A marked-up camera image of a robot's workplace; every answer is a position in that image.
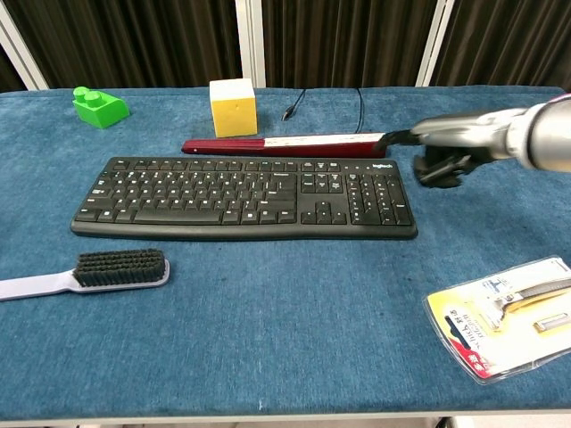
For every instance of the green toy building block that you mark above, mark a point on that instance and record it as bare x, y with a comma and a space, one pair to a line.
99, 108

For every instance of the black computer keyboard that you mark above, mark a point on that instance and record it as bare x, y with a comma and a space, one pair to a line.
232, 196

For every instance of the blue table cloth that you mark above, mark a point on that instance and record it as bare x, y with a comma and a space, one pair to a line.
267, 312

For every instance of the white partition post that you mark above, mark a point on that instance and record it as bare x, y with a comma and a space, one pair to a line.
435, 42
250, 42
20, 44

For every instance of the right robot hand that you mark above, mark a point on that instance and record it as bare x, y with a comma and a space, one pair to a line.
439, 147

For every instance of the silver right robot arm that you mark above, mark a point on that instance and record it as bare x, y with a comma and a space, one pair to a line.
546, 134

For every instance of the yellow and white cube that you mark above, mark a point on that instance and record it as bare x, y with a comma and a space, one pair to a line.
234, 108

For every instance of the white brush with black bristles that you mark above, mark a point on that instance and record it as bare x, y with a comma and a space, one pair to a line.
89, 276

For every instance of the razor in blister pack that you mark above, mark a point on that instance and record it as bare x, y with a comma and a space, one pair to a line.
504, 318

